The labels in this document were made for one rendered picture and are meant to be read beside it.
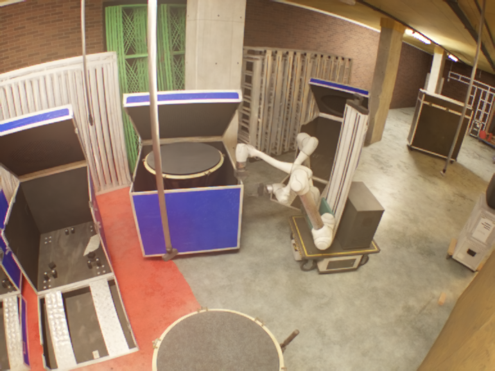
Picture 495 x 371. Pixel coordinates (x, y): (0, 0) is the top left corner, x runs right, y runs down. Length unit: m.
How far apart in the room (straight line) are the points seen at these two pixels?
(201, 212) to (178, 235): 0.36
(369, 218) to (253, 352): 1.80
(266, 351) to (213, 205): 1.47
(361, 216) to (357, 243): 0.38
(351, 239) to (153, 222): 1.99
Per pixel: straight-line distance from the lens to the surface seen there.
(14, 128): 2.29
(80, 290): 2.95
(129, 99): 2.42
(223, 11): 3.50
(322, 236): 2.42
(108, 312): 2.69
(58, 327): 2.80
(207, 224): 2.67
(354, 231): 2.84
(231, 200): 2.54
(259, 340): 1.61
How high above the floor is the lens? 2.24
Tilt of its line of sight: 31 degrees down
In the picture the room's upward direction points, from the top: 4 degrees clockwise
